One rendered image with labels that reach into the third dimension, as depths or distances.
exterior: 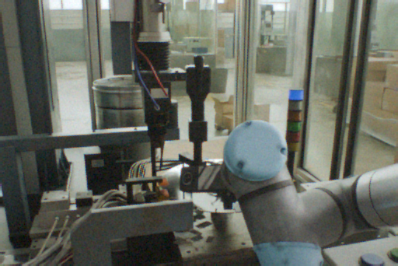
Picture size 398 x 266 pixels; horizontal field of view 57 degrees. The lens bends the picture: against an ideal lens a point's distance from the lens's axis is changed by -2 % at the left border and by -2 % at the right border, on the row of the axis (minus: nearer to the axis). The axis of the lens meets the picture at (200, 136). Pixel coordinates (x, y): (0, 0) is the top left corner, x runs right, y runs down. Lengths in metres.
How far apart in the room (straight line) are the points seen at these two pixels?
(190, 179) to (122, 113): 0.90
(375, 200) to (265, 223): 0.14
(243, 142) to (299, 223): 0.12
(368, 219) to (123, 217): 0.45
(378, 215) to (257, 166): 0.16
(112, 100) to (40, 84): 0.30
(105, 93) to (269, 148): 1.15
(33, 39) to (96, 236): 0.78
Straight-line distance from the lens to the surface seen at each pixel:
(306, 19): 1.44
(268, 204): 0.45
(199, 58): 0.80
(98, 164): 1.28
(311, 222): 0.47
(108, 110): 1.54
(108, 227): 0.77
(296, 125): 1.15
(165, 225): 0.78
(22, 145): 1.12
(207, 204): 0.85
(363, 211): 0.51
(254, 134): 0.45
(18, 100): 1.35
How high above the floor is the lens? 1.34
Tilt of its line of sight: 17 degrees down
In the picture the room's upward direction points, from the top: straight up
